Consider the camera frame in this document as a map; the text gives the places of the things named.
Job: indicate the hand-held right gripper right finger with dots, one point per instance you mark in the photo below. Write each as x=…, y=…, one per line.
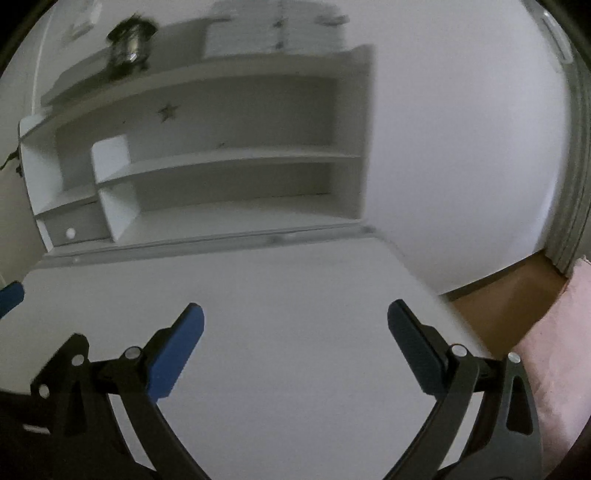
x=415, y=346

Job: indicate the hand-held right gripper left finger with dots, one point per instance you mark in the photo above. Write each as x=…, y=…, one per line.
x=178, y=355

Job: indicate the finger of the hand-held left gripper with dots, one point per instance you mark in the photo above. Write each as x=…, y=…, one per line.
x=44, y=385
x=10, y=297

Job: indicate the white drawer with round knob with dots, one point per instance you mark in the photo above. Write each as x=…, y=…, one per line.
x=87, y=221

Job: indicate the pink bedding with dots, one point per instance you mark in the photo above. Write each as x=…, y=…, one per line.
x=563, y=369

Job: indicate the white desk hutch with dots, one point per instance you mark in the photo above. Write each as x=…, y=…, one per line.
x=231, y=115

